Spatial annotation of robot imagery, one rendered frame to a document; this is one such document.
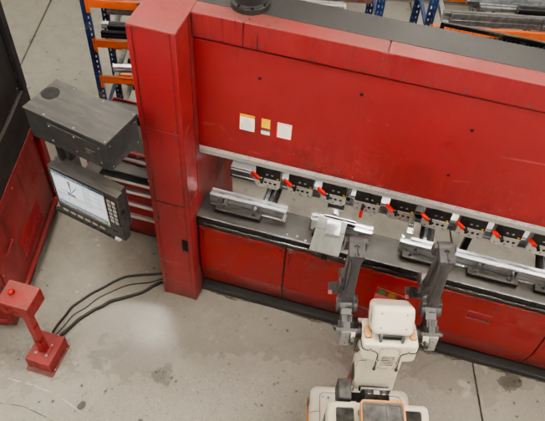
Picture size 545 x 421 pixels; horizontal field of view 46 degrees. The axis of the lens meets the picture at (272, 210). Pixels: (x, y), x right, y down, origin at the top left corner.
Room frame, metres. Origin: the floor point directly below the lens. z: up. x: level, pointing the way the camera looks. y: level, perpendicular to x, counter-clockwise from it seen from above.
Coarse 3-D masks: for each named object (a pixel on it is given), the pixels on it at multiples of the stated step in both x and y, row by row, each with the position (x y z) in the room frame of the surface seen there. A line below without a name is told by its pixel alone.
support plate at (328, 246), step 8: (320, 224) 2.45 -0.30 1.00; (344, 224) 2.46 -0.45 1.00; (320, 232) 2.39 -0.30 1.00; (344, 232) 2.40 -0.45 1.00; (312, 240) 2.32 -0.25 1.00; (320, 240) 2.33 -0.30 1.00; (328, 240) 2.33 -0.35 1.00; (336, 240) 2.34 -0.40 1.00; (312, 248) 2.26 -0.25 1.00; (320, 248) 2.27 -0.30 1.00; (328, 248) 2.27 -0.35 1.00; (336, 248) 2.28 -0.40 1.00; (336, 256) 2.22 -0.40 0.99
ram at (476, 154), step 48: (240, 48) 2.60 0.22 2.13; (240, 96) 2.60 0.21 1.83; (288, 96) 2.54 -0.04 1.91; (336, 96) 2.49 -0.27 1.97; (384, 96) 2.44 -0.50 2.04; (432, 96) 2.39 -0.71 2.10; (240, 144) 2.60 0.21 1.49; (288, 144) 2.54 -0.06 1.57; (336, 144) 2.48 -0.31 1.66; (384, 144) 2.43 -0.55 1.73; (432, 144) 2.38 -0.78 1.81; (480, 144) 2.33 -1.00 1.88; (528, 144) 2.28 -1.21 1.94; (432, 192) 2.36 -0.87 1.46; (480, 192) 2.31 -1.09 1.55; (528, 192) 2.26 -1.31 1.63
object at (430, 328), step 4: (424, 320) 1.70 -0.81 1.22; (428, 320) 1.69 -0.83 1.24; (432, 320) 1.68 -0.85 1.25; (436, 320) 1.69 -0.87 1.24; (424, 324) 1.68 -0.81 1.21; (428, 324) 1.67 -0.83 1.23; (432, 324) 1.67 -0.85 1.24; (436, 324) 1.68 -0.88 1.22; (424, 328) 1.65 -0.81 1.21; (428, 328) 1.65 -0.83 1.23; (432, 328) 1.65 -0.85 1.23; (436, 328) 1.65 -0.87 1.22; (420, 332) 1.63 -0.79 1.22; (424, 332) 1.63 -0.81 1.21; (428, 332) 1.63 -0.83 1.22; (432, 332) 1.63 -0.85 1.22; (436, 332) 1.64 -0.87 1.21; (440, 332) 1.65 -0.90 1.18; (432, 336) 1.62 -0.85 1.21; (436, 336) 1.62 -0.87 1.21; (440, 336) 1.62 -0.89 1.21
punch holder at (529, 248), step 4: (532, 232) 2.26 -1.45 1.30; (528, 236) 2.29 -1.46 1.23; (532, 236) 2.23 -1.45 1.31; (536, 236) 2.23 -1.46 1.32; (540, 236) 2.22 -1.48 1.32; (544, 236) 2.22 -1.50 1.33; (528, 240) 2.27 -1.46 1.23; (536, 240) 2.22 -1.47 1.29; (540, 240) 2.22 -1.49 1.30; (544, 240) 2.21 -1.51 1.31; (528, 244) 2.23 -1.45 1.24; (540, 244) 2.22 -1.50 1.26; (544, 244) 2.21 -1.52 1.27; (528, 248) 2.22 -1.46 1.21; (532, 248) 2.22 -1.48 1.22; (536, 248) 2.21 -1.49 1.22; (540, 248) 2.21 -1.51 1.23; (544, 248) 2.21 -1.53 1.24; (532, 252) 2.22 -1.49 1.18; (536, 252) 2.21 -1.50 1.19; (540, 252) 2.21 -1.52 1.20; (544, 252) 2.20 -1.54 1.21
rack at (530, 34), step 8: (440, 0) 4.39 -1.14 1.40; (448, 0) 4.49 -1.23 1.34; (456, 0) 4.49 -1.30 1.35; (464, 0) 4.49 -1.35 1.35; (416, 8) 4.52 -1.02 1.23; (424, 8) 4.30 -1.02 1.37; (432, 8) 4.04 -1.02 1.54; (440, 8) 4.27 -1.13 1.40; (416, 16) 4.52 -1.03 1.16; (424, 16) 4.20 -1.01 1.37; (432, 16) 4.04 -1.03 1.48; (440, 16) 4.21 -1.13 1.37; (424, 24) 4.04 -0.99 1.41; (432, 24) 4.03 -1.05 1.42; (464, 32) 4.04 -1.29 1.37; (504, 32) 4.05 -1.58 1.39; (512, 32) 4.05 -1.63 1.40; (520, 32) 4.05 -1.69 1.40; (528, 32) 4.06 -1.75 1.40; (536, 32) 4.06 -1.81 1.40; (544, 32) 4.07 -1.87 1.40; (544, 40) 4.05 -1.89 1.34; (544, 48) 4.05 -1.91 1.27
